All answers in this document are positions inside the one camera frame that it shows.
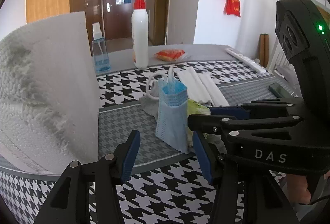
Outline blue face mask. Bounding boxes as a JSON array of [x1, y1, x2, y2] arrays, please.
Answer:
[[146, 66, 189, 154]]

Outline green plastic bag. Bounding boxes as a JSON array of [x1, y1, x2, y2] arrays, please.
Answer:
[[186, 99, 211, 147]]

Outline white foam sheets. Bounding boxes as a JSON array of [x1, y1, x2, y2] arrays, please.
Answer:
[[174, 67, 230, 107]]

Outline grey sock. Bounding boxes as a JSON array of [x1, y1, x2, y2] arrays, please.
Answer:
[[139, 81, 159, 121]]

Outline person's right hand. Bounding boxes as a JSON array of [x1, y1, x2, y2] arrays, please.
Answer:
[[286, 174, 312, 205]]

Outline black smartphone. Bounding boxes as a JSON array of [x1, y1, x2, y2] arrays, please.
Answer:
[[268, 83, 292, 98]]

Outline houndstooth table cloth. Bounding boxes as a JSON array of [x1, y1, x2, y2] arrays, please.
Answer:
[[1, 60, 293, 223]]

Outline white remote control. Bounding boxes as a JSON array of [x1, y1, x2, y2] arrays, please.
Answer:
[[225, 48, 267, 74]]

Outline wooden sticks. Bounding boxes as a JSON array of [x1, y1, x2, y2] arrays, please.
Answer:
[[259, 33, 269, 68]]

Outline red snack packet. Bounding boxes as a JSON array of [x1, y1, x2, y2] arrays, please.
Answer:
[[154, 49, 185, 62]]

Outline white styrofoam box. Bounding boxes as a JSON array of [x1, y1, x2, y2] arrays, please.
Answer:
[[1, 12, 100, 175]]

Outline blue spray bottle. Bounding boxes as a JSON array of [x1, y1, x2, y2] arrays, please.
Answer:
[[92, 22, 111, 73]]

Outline white pump lotion bottle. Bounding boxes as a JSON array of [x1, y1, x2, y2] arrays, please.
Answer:
[[131, 0, 149, 69]]

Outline dark brown entrance door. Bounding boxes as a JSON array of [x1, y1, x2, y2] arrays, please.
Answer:
[[103, 0, 135, 40]]

